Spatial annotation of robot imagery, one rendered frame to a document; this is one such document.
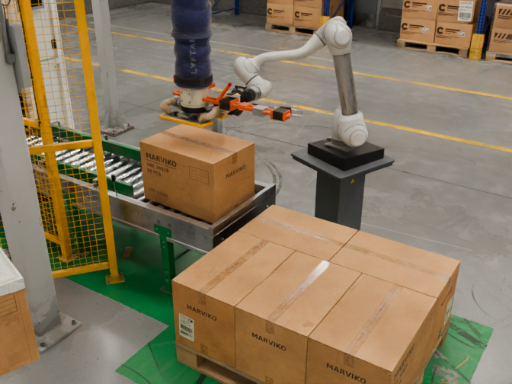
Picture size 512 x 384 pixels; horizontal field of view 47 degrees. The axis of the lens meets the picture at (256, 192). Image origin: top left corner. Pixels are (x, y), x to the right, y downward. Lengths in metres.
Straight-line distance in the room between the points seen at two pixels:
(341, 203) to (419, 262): 0.88
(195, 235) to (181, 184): 0.33
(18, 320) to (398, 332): 1.62
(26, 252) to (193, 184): 1.00
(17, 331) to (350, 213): 2.39
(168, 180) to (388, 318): 1.60
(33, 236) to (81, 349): 0.71
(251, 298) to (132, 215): 1.20
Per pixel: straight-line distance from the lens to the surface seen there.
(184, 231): 3.55
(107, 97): 6.58
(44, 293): 3.62
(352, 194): 4.03
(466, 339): 3.74
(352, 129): 3.61
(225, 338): 3.06
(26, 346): 2.58
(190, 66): 3.45
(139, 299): 3.90
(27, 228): 3.38
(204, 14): 3.40
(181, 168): 3.55
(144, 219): 3.75
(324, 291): 3.00
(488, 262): 4.49
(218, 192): 3.46
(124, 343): 3.59
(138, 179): 4.22
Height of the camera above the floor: 2.31
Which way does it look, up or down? 27 degrees down
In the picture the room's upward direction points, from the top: straight up
